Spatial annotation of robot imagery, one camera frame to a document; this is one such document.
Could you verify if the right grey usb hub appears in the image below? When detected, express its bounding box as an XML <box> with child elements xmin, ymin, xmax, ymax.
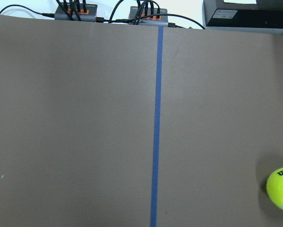
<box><xmin>129</xmin><ymin>6</ymin><xmax>168</xmax><ymax>27</ymax></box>

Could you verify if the black box with label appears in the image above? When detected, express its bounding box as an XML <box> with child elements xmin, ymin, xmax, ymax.
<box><xmin>203</xmin><ymin>0</ymin><xmax>283</xmax><ymax>29</ymax></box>

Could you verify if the yellow tennis ball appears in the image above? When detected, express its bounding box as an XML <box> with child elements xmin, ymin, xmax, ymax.
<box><xmin>266</xmin><ymin>167</ymin><xmax>283</xmax><ymax>210</ymax></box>

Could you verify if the grey usb hub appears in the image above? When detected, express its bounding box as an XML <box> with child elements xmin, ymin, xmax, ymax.
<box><xmin>129</xmin><ymin>6</ymin><xmax>168</xmax><ymax>27</ymax></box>
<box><xmin>54</xmin><ymin>2</ymin><xmax>97</xmax><ymax>22</ymax></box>

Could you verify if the left grey usb hub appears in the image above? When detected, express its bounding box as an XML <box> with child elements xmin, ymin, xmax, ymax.
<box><xmin>54</xmin><ymin>2</ymin><xmax>97</xmax><ymax>22</ymax></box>

